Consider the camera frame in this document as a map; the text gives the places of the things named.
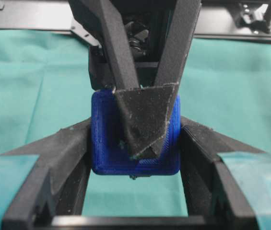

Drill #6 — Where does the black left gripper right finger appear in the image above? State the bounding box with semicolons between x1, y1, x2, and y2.
179;117;271;230

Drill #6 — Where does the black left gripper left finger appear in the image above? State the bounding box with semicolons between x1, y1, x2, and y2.
1;119;91;230

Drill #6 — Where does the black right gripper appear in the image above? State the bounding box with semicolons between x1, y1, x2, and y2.
72;0;201;160

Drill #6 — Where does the blue block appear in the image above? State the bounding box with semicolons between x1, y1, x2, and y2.
91;90;181;177

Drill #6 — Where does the green table cloth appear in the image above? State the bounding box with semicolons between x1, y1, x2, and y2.
0;30;271;216

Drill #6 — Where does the black aluminium table frame rail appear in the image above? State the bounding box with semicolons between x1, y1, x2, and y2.
0;0;271;44

